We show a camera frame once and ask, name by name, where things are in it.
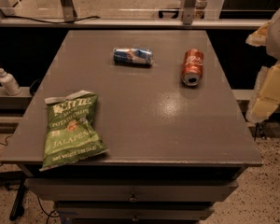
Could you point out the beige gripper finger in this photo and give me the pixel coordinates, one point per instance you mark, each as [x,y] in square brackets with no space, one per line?
[258,38]
[266,94]

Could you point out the blue silver redbull can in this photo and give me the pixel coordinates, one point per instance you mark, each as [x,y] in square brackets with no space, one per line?
[133,55]

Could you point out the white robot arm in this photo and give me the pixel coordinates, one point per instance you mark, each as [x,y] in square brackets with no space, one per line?
[273,37]

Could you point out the red cola can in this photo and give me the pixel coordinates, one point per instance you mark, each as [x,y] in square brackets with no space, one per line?
[192,68]

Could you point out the grey drawer cabinet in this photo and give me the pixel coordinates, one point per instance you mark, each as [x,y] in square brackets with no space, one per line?
[179,149]

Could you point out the upper drawer knob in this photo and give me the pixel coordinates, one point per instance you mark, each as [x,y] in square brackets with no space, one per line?
[133,199]

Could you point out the drawer knob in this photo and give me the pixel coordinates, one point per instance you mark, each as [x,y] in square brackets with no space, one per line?
[133,199]
[135,219]

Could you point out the lower drawer knob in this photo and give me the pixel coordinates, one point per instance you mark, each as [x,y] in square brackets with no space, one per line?
[135,219]

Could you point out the green jalapeno chips bag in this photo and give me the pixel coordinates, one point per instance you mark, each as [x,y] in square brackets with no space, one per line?
[70,136]

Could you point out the white pump bottle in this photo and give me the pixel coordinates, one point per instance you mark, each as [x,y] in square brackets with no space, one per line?
[9,83]

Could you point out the grey metal post right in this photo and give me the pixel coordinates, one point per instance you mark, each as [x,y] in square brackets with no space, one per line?
[188,7]

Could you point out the grey metal post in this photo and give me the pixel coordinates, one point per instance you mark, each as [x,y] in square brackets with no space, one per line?
[69,11]
[188,7]

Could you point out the grey metal post left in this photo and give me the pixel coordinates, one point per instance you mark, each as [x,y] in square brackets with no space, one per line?
[69,11]

